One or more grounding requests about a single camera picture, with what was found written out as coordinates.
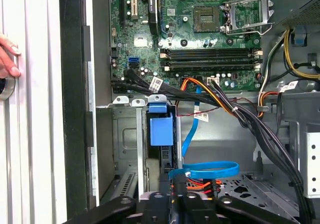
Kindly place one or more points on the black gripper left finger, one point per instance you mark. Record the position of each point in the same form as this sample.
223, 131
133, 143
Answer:
112, 209

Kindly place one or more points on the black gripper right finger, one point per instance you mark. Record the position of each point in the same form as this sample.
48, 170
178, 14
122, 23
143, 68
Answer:
237, 209

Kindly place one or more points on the hard disk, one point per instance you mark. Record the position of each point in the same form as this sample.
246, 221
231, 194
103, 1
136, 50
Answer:
161, 131

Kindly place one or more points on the grey metal disk bay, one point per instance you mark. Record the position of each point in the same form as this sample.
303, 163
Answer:
125, 139

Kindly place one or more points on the person's hand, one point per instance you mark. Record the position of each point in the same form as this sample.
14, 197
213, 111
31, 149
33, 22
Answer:
7, 59

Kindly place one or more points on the grey optical drive cage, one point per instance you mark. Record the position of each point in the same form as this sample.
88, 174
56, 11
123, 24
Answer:
311, 159

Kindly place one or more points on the black PC case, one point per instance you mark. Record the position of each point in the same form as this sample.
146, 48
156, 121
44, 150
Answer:
72, 109

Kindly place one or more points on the black RAM slot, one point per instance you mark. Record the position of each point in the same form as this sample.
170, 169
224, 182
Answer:
212, 63
212, 68
212, 51
212, 56

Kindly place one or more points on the blue data port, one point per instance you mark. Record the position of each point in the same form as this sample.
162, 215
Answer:
134, 62

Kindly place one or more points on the green motherboard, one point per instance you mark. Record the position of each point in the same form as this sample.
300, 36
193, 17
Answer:
190, 42

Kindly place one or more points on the thin metal locking lever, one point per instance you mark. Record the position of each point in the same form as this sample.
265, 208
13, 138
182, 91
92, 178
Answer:
246, 32

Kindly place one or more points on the CPU socket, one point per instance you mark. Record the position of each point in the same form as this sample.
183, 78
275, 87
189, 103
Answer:
207, 19

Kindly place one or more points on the black graphics card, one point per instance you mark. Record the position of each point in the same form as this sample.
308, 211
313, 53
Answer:
153, 9

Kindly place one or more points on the grey power supply unit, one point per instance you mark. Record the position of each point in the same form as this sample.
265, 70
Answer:
307, 17

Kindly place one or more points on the black expansion slot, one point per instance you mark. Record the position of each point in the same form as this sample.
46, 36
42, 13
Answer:
122, 4

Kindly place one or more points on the tan expansion slot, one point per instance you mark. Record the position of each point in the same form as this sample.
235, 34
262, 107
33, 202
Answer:
134, 2

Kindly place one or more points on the metal socket cover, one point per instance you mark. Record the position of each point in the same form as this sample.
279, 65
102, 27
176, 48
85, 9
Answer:
247, 0

